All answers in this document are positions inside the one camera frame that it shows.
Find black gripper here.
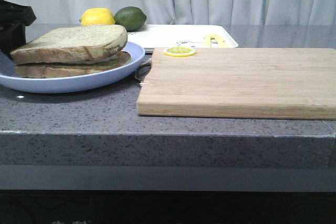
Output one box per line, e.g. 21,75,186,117
1,0,36,60

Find light blue plate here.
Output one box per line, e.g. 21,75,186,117
1,42,145,93

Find bread slice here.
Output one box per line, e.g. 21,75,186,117
10,25,128,65
15,51,131,78

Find white rectangular tray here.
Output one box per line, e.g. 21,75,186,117
128,25,238,52

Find yellow lemon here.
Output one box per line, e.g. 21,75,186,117
79,7,116,26

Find green lime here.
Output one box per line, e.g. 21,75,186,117
114,6,147,32

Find lemon slice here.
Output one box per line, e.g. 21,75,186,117
163,47,196,57

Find yellow french fries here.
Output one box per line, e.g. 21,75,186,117
202,34,228,48

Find wooden cutting board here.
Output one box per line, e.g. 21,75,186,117
136,48,335,120

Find metal board handle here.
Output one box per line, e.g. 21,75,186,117
134,59,152,82

